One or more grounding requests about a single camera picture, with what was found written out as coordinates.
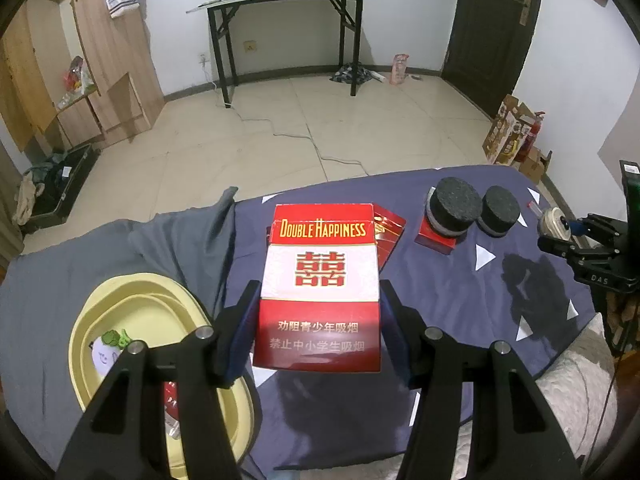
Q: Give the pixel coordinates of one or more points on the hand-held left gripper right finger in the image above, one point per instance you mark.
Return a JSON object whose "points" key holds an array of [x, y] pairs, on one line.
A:
{"points": [[395, 332]]}

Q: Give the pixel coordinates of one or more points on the small clear tube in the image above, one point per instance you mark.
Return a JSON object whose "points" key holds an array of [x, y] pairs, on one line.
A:
{"points": [[535, 207]]}

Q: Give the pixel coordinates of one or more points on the black case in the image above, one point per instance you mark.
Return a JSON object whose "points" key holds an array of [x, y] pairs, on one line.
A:
{"points": [[70, 185]]}

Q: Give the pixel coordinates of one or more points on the dark brown door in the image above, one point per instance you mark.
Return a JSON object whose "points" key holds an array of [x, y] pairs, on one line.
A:
{"points": [[490, 20]]}

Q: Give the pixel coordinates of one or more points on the grey blanket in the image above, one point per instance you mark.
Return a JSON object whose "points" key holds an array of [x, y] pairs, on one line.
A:
{"points": [[100, 260]]}

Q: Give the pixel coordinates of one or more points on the red fire extinguisher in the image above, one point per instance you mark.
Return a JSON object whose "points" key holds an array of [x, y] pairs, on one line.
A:
{"points": [[534, 130]]}

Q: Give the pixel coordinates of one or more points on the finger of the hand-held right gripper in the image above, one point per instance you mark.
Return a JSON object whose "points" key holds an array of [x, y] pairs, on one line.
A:
{"points": [[570, 255], [600, 226]]}

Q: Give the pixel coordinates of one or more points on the yellow wall socket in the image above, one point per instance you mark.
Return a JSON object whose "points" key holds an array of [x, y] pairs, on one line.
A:
{"points": [[250, 47]]}

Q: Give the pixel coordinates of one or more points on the colourful plastic bag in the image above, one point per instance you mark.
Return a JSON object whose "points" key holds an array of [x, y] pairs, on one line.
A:
{"points": [[77, 77]]}

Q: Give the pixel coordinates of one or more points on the yellow plastic basin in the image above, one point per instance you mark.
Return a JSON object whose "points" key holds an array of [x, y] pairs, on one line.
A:
{"points": [[145, 300]]}

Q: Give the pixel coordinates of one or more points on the red white cigarette carton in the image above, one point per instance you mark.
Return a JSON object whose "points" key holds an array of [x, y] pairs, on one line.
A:
{"points": [[320, 270]]}

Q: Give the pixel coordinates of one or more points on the large black foam cylinder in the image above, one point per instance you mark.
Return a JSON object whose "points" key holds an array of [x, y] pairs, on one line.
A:
{"points": [[452, 200]]}

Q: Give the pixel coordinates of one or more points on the pink bag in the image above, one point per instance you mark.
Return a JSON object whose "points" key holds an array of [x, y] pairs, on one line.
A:
{"points": [[399, 70]]}

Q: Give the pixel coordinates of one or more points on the white round roll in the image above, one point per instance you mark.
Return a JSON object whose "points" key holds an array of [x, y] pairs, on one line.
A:
{"points": [[552, 225]]}

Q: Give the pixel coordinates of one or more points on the printed cardboard box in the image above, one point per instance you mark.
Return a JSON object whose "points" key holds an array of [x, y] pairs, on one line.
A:
{"points": [[505, 132]]}

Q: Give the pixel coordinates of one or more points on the pale quilted blanket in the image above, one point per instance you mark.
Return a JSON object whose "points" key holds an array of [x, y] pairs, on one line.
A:
{"points": [[575, 385]]}

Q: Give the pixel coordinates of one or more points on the small brown cardboard box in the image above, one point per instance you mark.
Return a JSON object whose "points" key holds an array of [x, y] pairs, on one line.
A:
{"points": [[535, 165]]}

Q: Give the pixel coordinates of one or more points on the wooden wardrobe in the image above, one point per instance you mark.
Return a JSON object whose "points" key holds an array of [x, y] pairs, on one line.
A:
{"points": [[115, 60]]}

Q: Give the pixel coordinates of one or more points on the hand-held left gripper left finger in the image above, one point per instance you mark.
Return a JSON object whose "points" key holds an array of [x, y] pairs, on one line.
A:
{"points": [[244, 332]]}

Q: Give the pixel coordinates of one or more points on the navy sheet with white triangles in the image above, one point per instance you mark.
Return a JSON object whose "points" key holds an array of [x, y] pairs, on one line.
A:
{"points": [[500, 310]]}

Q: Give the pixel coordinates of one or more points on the small red box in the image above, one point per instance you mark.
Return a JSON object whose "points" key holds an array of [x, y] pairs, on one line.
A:
{"points": [[432, 242]]}

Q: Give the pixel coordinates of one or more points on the beige cloth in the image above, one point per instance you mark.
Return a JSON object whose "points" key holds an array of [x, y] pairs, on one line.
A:
{"points": [[27, 195]]}

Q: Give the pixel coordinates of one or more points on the small red white packet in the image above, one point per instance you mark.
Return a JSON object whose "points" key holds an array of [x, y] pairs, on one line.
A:
{"points": [[171, 410]]}

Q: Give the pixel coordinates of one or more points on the dark patterned cloth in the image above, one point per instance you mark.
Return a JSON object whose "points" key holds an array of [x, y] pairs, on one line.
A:
{"points": [[350, 74]]}

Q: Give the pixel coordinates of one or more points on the small black foam cylinder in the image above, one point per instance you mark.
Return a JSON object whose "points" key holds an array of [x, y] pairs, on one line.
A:
{"points": [[500, 210]]}

